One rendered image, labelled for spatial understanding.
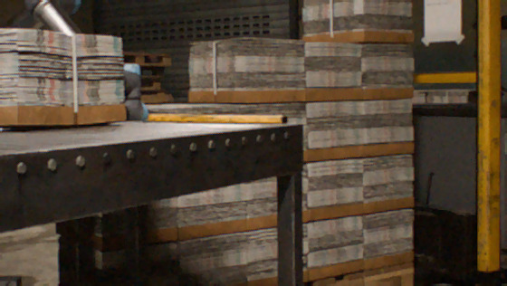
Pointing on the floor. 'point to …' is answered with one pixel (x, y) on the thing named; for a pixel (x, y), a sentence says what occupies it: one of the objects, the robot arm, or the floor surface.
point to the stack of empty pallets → (149, 69)
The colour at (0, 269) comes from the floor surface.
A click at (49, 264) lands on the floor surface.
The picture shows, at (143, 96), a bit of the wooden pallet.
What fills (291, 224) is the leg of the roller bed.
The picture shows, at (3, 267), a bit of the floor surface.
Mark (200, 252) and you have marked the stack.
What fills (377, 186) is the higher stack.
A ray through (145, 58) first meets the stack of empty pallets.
